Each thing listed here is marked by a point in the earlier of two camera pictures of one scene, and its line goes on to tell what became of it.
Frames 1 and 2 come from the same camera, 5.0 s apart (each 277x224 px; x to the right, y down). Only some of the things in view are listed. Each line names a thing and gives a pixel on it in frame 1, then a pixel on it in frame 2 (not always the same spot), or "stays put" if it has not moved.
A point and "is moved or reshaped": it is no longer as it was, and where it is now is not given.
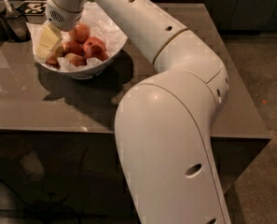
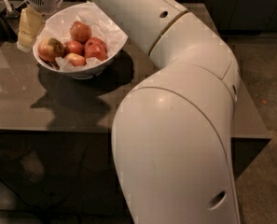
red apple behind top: x=80 y=33 stays put
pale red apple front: x=76 y=60 stays put
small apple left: x=73 y=47 stays put
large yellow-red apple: x=52 y=60 is moved or reshaped
